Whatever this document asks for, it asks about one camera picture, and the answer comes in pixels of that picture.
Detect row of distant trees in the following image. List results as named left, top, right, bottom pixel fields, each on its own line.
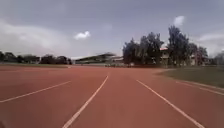
left=0, top=50, right=73, bottom=65

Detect grass infield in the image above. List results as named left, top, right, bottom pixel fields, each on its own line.
left=0, top=63, right=71, bottom=69

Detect trees behind fence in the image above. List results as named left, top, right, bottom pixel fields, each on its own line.
left=213, top=50, right=224, bottom=67

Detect roofed grandstand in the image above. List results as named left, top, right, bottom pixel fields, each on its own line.
left=74, top=52, right=124, bottom=65

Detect pale building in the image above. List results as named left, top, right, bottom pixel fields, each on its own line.
left=159, top=47, right=201, bottom=67

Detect red running track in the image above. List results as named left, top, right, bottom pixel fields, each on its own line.
left=0, top=65, right=224, bottom=128

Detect cluster of dark trees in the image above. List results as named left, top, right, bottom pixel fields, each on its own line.
left=122, top=25, right=209, bottom=68

